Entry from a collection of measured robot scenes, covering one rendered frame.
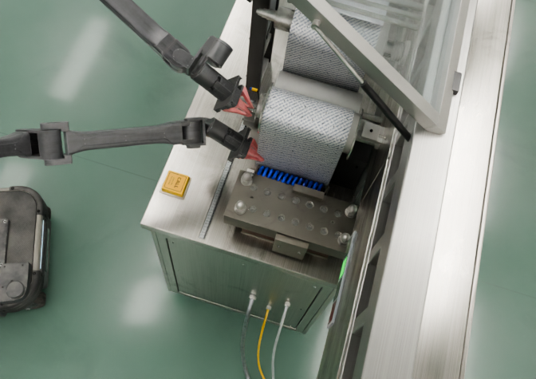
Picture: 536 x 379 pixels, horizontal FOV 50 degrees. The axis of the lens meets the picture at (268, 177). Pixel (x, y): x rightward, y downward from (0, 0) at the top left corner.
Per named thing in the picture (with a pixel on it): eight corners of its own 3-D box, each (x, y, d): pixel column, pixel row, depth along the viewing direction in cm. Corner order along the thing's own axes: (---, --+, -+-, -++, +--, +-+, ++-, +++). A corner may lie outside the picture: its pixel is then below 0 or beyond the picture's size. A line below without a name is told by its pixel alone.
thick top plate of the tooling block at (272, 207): (239, 177, 181) (240, 169, 176) (360, 215, 179) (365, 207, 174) (223, 222, 174) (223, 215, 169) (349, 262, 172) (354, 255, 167)
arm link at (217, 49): (171, 65, 154) (170, 57, 146) (194, 31, 156) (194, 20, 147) (209, 89, 155) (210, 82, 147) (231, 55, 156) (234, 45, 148)
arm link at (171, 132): (45, 167, 146) (41, 124, 144) (43, 163, 151) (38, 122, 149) (204, 150, 164) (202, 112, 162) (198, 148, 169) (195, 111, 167)
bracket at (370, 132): (364, 124, 158) (365, 120, 156) (384, 130, 158) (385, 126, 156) (360, 139, 156) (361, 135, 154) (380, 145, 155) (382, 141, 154)
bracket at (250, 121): (243, 143, 195) (247, 92, 167) (261, 148, 195) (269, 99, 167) (238, 155, 193) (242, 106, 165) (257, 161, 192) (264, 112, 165)
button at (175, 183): (169, 172, 188) (168, 169, 186) (189, 179, 187) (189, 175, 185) (161, 191, 185) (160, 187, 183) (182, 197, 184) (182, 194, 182)
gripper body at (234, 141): (231, 163, 172) (211, 151, 169) (242, 136, 176) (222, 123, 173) (242, 158, 167) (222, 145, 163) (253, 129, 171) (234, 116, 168)
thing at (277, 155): (255, 163, 179) (259, 134, 163) (327, 186, 178) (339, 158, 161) (254, 165, 179) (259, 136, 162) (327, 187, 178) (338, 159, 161)
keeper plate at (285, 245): (273, 245, 179) (276, 233, 169) (304, 254, 179) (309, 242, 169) (270, 252, 178) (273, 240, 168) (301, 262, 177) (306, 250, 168)
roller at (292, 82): (278, 84, 180) (282, 61, 169) (356, 108, 179) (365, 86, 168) (268, 116, 175) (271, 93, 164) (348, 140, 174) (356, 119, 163)
